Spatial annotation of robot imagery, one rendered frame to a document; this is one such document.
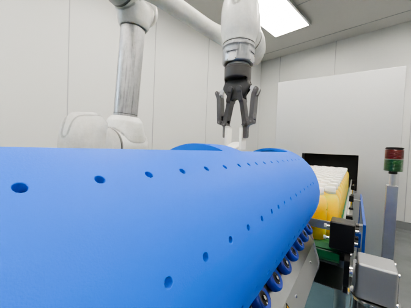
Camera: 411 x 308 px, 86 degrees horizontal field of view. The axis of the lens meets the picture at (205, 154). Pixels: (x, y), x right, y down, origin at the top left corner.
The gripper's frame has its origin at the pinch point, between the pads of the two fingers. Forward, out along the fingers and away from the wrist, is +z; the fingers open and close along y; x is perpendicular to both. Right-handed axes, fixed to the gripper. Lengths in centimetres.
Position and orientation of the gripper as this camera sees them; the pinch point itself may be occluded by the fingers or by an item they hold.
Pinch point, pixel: (235, 139)
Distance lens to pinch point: 63.3
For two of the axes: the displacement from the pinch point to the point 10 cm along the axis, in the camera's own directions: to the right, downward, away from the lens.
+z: -0.4, 10.0, 0.3
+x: 5.6, -0.1, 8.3
